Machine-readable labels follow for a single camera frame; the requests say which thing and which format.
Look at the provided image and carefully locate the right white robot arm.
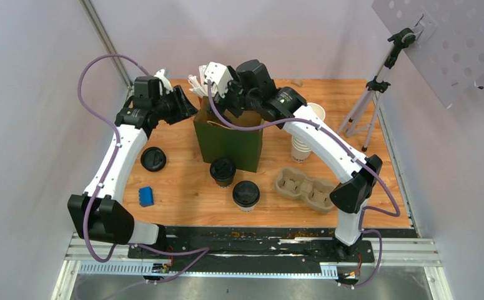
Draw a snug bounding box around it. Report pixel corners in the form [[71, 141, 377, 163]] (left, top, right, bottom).
[[207, 59, 383, 261]]

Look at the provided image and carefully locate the black coffee lid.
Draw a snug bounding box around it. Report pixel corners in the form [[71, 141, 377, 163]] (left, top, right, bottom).
[[232, 181, 260, 206], [209, 157, 236, 183]]

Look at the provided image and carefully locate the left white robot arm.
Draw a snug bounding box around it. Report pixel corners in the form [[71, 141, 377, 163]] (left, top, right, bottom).
[[67, 72, 197, 258]]

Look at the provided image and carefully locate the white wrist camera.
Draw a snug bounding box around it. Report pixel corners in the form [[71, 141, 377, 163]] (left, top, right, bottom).
[[204, 62, 233, 98], [154, 68, 174, 94]]

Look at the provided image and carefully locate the grey tripod stand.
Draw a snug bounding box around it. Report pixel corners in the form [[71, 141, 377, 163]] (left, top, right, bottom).
[[337, 27, 421, 152]]

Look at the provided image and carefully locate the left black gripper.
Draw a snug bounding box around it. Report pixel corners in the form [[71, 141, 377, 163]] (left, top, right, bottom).
[[153, 84, 200, 125]]

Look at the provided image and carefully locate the stack of white paper cups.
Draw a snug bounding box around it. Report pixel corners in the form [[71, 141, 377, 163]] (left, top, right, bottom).
[[291, 102, 326, 162]]

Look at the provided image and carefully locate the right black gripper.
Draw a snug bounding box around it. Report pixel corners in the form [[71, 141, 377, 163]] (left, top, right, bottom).
[[205, 69, 260, 128]]

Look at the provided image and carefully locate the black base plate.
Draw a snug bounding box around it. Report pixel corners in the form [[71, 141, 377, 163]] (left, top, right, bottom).
[[128, 226, 375, 274]]

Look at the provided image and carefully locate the grey perforated panel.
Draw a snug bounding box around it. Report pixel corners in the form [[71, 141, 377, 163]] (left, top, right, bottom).
[[372, 0, 484, 108]]

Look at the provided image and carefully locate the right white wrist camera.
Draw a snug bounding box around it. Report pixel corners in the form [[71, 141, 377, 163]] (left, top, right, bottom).
[[204, 62, 233, 98]]

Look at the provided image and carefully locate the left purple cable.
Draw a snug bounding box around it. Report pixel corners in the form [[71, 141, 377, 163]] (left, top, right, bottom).
[[77, 54, 210, 286]]

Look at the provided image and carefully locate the green paper bag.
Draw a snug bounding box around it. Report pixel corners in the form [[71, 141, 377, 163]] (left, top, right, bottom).
[[194, 97, 263, 173]]

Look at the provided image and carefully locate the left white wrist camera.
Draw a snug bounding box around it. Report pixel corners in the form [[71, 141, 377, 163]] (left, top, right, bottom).
[[154, 68, 174, 94]]

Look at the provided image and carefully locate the blue toy brick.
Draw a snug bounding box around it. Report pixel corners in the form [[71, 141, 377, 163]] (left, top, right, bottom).
[[139, 186, 155, 208]]

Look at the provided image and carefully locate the white paper cup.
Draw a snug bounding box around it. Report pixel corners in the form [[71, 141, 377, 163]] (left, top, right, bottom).
[[238, 205, 255, 212]]

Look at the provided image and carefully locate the white wrapped straws bundle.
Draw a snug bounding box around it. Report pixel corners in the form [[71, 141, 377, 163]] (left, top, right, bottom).
[[187, 65, 209, 98]]

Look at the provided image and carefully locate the brown cardboard cup carrier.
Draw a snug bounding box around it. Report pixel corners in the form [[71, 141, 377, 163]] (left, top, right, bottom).
[[274, 167, 336, 214]]

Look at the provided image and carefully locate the stack of black lids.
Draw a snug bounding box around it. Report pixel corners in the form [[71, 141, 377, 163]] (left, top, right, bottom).
[[140, 147, 167, 172]]

